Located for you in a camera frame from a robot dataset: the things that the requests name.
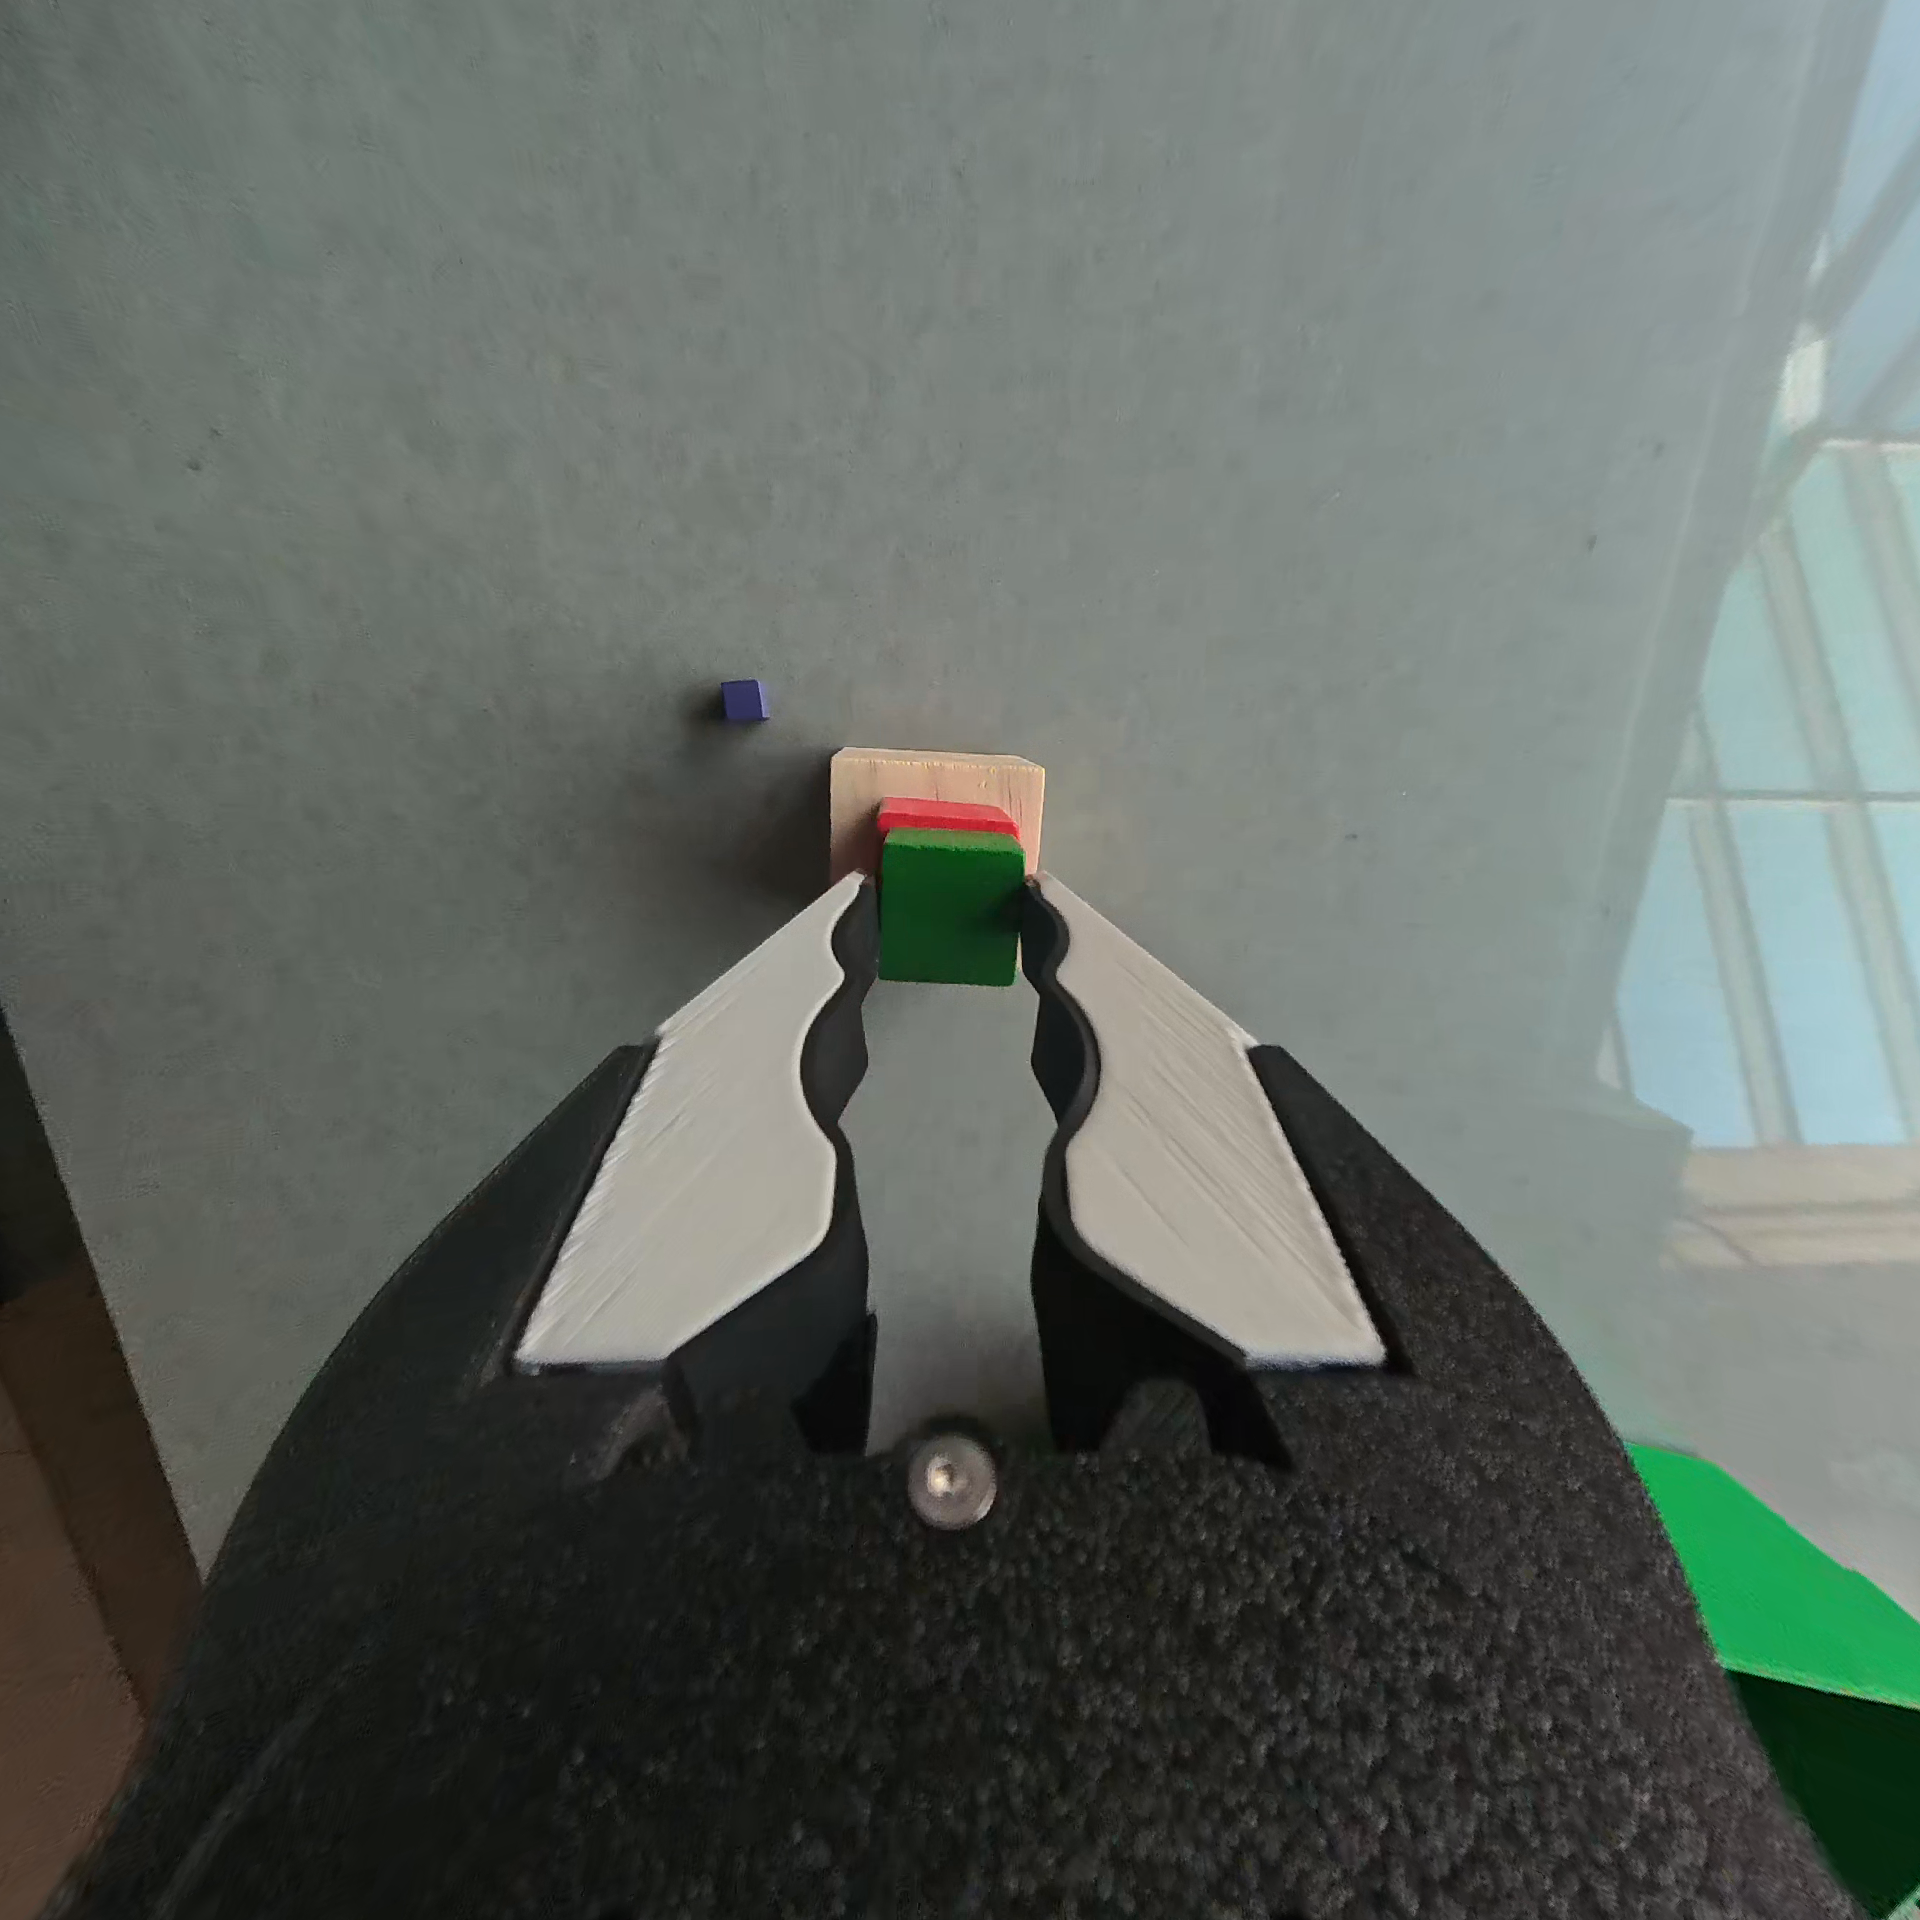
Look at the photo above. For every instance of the red wooden cube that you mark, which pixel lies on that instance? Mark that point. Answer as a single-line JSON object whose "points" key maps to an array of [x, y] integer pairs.
{"points": [[946, 817]]}

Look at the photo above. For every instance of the green plastic bin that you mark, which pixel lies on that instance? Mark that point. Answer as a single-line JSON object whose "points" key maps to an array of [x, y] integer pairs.
{"points": [[1786, 1591]]}

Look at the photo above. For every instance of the large plain wooden cube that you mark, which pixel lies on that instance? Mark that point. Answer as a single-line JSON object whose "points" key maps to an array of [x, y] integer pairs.
{"points": [[933, 772]]}

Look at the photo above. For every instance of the tiny blue wooden cube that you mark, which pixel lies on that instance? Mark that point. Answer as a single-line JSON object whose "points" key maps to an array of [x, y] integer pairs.
{"points": [[740, 701]]}

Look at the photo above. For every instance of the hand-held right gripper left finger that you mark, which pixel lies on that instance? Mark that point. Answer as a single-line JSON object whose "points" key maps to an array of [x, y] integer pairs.
{"points": [[703, 1198]]}

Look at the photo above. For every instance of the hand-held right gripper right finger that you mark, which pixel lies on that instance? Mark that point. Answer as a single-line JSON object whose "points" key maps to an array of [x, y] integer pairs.
{"points": [[1200, 1198]]}

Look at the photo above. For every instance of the small dark green wooden cube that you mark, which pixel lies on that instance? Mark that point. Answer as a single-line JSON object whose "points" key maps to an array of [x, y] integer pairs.
{"points": [[946, 909]]}

